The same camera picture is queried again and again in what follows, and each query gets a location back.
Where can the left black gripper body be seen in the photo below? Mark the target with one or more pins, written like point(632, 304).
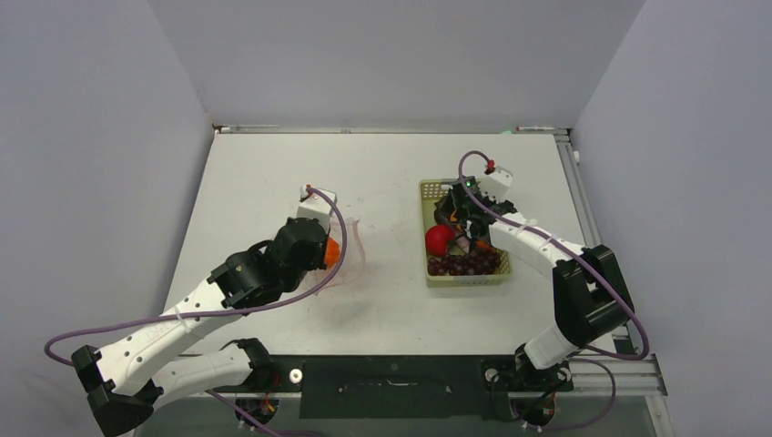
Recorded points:
point(292, 281)

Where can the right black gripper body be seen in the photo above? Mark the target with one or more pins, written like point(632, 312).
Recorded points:
point(460, 217)

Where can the orange tangerine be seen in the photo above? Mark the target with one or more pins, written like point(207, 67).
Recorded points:
point(332, 253)

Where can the beige plastic basket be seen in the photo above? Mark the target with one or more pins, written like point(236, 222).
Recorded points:
point(431, 191)

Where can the clear zip top bag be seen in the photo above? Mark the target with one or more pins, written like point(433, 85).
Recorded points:
point(354, 264)

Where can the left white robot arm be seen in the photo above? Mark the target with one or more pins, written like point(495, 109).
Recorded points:
point(127, 380)

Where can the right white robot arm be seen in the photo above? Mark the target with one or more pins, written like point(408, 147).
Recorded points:
point(590, 295)

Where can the purple eggplant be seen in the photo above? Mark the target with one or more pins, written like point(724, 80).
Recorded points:
point(445, 212)

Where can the dark red grape bunch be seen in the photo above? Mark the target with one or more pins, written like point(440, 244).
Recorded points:
point(476, 262)

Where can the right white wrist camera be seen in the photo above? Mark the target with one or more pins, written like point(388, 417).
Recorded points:
point(496, 185)

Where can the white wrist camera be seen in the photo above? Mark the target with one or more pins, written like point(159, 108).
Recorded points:
point(314, 206)
point(496, 185)

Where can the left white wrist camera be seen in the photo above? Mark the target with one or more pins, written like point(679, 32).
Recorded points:
point(314, 206)

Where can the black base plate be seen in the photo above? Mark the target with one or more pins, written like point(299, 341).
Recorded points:
point(491, 387)

